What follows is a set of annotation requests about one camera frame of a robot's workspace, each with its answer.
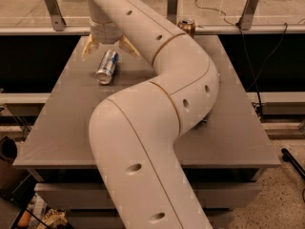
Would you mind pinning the black stand leg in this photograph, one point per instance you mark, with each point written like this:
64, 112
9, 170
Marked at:
288, 157

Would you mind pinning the middle metal bracket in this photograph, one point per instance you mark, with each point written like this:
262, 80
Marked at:
172, 10

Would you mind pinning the gold beverage can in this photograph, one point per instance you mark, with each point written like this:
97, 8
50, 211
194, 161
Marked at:
188, 26

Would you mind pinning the clutter under table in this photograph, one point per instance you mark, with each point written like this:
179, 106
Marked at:
39, 216

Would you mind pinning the left metal bracket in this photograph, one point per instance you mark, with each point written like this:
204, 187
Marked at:
57, 20

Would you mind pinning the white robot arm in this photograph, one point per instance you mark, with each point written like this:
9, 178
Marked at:
132, 132

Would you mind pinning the black round object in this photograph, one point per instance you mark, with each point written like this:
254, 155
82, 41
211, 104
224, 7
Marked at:
8, 149

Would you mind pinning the right metal bracket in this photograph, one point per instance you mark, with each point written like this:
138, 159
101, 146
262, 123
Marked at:
247, 17

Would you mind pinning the silver blue redbull can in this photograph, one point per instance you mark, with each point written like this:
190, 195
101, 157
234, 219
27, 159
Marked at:
106, 67

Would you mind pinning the grey upper drawer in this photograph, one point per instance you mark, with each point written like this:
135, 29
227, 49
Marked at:
94, 196

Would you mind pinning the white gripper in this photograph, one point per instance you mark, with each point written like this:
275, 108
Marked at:
104, 32

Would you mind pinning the metal bracket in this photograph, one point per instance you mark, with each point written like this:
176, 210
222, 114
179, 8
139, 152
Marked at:
172, 10
247, 17
57, 20

